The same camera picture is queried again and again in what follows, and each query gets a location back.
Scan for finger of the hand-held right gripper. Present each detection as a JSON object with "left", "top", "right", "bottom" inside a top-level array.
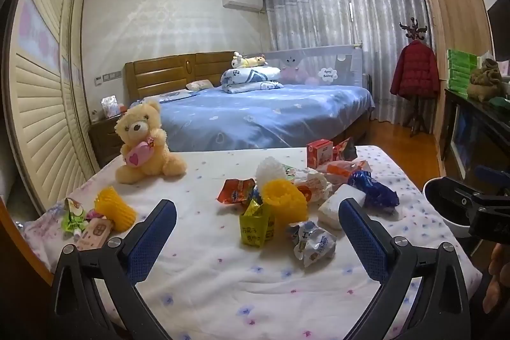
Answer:
[
  {"left": 432, "top": 177, "right": 486, "bottom": 222},
  {"left": 474, "top": 165, "right": 510, "bottom": 192}
]

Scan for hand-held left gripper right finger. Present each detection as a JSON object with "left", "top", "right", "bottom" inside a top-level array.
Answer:
[{"left": 338, "top": 198, "right": 471, "bottom": 340}]

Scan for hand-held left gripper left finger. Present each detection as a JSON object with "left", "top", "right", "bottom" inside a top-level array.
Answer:
[{"left": 50, "top": 199, "right": 178, "bottom": 340}]

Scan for round trash bin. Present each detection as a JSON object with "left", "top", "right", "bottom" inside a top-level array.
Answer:
[{"left": 422, "top": 176, "right": 473, "bottom": 239}]

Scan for white printed wrapper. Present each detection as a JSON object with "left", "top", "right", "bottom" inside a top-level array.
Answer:
[{"left": 287, "top": 221, "right": 337, "bottom": 269}]

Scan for blue foil wrapper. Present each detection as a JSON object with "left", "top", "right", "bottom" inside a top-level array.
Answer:
[{"left": 347, "top": 170, "right": 400, "bottom": 210}]

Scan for orange clear plastic wrapper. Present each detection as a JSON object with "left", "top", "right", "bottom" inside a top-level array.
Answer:
[{"left": 327, "top": 160, "right": 372, "bottom": 182}]

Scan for orange snack wrapper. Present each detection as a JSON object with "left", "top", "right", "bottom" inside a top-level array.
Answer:
[{"left": 217, "top": 177, "right": 257, "bottom": 205}]

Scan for white foam fruit net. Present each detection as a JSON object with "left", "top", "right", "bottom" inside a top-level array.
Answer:
[{"left": 255, "top": 157, "right": 288, "bottom": 186}]

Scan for person's right hand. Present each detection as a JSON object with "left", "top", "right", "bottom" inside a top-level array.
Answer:
[{"left": 481, "top": 242, "right": 510, "bottom": 315}]

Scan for white tissue pack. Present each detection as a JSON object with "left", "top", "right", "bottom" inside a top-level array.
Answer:
[{"left": 318, "top": 184, "right": 366, "bottom": 226}]

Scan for dark cabinet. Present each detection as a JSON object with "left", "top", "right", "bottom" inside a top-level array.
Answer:
[{"left": 441, "top": 87, "right": 510, "bottom": 183}]

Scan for yellow foam fruit net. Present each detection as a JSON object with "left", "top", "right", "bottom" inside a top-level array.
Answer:
[
  {"left": 261, "top": 178, "right": 309, "bottom": 230},
  {"left": 94, "top": 186, "right": 138, "bottom": 232}
]

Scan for pink small carton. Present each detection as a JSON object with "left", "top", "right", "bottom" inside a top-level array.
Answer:
[{"left": 76, "top": 218, "right": 113, "bottom": 250}]

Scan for white orange crumpled bag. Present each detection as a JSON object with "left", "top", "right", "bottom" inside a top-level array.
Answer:
[{"left": 293, "top": 167, "right": 333, "bottom": 204}]

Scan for green white candy wrapper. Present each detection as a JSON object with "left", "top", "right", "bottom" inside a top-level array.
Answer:
[{"left": 61, "top": 198, "right": 89, "bottom": 241}]

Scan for dark red snack packet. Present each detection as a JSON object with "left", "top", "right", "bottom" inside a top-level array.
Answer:
[{"left": 332, "top": 137, "right": 358, "bottom": 162}]

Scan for brown plush toy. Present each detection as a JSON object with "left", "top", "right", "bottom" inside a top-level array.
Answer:
[{"left": 467, "top": 58, "right": 503, "bottom": 103}]

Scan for red carton box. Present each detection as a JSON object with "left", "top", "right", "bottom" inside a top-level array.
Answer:
[{"left": 306, "top": 140, "right": 334, "bottom": 168}]

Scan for yellow green snack packet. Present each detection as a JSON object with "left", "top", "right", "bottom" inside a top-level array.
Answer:
[{"left": 239, "top": 199, "right": 276, "bottom": 247}]

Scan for stack of green boxes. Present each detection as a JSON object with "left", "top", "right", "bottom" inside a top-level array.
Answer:
[{"left": 446, "top": 48, "right": 479, "bottom": 98}]

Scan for yellow teddy bear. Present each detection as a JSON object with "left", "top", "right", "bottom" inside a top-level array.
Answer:
[{"left": 115, "top": 101, "right": 188, "bottom": 184}]

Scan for wooden nightstand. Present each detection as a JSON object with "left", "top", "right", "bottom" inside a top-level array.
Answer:
[{"left": 88, "top": 115, "right": 129, "bottom": 167}]

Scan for red down jacket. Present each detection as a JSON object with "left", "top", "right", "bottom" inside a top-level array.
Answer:
[{"left": 390, "top": 40, "right": 441, "bottom": 99}]

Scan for framed picture on stand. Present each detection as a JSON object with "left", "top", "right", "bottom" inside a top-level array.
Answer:
[{"left": 101, "top": 95, "right": 120, "bottom": 120}]

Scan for bed with blue sheet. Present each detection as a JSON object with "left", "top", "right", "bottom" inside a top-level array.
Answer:
[{"left": 127, "top": 83, "right": 376, "bottom": 152}]

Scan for red jacket on stand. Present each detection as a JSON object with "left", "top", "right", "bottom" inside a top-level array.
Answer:
[{"left": 399, "top": 17, "right": 429, "bottom": 136}]

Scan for tall wooden wardrobe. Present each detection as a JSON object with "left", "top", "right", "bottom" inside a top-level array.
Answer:
[{"left": 416, "top": 0, "right": 495, "bottom": 149}]

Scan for wooden headboard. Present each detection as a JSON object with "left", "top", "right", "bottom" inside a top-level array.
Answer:
[{"left": 124, "top": 51, "right": 240, "bottom": 105}]

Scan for folded blue white quilt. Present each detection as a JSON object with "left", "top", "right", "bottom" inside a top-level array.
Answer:
[{"left": 221, "top": 66, "right": 284, "bottom": 94}]

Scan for yellow white plush toy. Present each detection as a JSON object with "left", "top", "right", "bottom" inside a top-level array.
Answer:
[{"left": 231, "top": 52, "right": 267, "bottom": 69}]

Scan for grey patterned curtains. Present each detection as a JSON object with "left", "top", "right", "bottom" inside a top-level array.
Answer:
[{"left": 265, "top": 0, "right": 433, "bottom": 122}]

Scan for wall switch panel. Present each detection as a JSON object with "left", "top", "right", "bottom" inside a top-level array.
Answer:
[{"left": 94, "top": 72, "right": 121, "bottom": 85}]

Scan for grey bed guard rail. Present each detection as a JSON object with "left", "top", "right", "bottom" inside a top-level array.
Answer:
[{"left": 265, "top": 44, "right": 364, "bottom": 87}]

